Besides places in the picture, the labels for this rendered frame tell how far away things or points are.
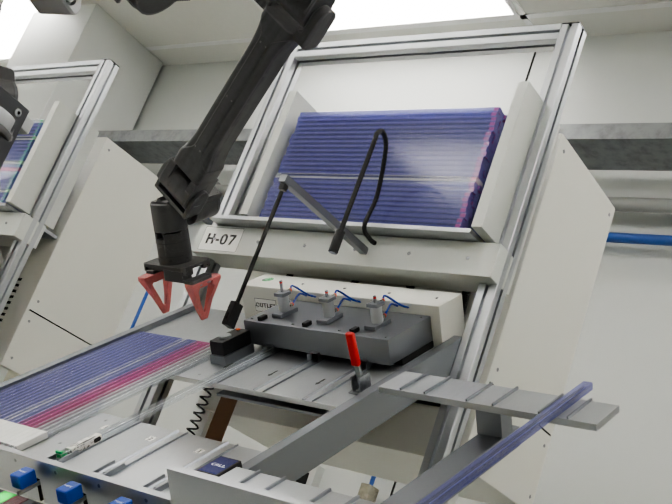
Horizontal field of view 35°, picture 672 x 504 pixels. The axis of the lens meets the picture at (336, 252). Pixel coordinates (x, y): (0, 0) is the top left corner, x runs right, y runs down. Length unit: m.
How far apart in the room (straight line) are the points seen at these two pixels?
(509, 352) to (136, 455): 0.79
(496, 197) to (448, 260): 0.15
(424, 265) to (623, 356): 1.55
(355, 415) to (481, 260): 0.43
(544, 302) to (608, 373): 1.28
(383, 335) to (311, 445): 0.30
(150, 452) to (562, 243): 1.02
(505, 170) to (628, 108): 1.98
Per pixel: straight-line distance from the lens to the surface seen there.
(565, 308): 2.31
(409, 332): 1.88
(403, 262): 2.05
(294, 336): 1.96
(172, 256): 1.80
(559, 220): 2.25
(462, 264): 1.98
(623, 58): 4.11
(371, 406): 1.74
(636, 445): 3.37
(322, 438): 1.66
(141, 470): 1.63
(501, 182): 2.01
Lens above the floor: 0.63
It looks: 19 degrees up
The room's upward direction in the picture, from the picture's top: 20 degrees clockwise
